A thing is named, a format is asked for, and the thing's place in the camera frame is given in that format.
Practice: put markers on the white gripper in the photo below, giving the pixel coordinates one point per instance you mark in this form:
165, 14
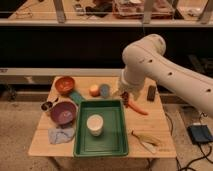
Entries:
125, 87

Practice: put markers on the teal green sponge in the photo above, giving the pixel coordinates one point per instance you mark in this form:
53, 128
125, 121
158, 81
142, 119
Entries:
76, 97

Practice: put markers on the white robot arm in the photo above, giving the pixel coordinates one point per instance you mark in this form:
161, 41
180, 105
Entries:
145, 58

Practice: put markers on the red bowl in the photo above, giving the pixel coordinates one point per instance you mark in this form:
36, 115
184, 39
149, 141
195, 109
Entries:
64, 85

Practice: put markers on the purple bowl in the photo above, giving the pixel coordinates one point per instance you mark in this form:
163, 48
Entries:
63, 113

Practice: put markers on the orange carrot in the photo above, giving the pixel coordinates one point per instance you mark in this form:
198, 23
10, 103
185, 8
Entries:
136, 108

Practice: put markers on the black rectangular block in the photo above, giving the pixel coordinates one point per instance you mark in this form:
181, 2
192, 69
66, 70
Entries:
151, 93

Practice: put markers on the blue grey round can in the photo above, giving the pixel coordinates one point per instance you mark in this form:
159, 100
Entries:
104, 90

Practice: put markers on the red yellow apple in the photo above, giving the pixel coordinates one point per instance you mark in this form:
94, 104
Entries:
94, 90

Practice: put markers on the wooden table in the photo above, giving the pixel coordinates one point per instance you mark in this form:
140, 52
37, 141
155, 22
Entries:
154, 124

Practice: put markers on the white cup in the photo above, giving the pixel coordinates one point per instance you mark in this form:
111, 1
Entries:
95, 124

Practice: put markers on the green plastic tray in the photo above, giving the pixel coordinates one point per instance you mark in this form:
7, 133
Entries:
112, 140

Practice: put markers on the black power adapter box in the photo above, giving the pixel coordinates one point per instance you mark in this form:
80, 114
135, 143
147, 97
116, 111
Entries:
200, 134

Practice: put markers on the grey blue cloth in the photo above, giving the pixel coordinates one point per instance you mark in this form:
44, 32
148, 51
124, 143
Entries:
59, 136

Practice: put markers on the small metal measuring cup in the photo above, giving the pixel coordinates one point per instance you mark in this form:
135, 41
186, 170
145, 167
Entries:
48, 105

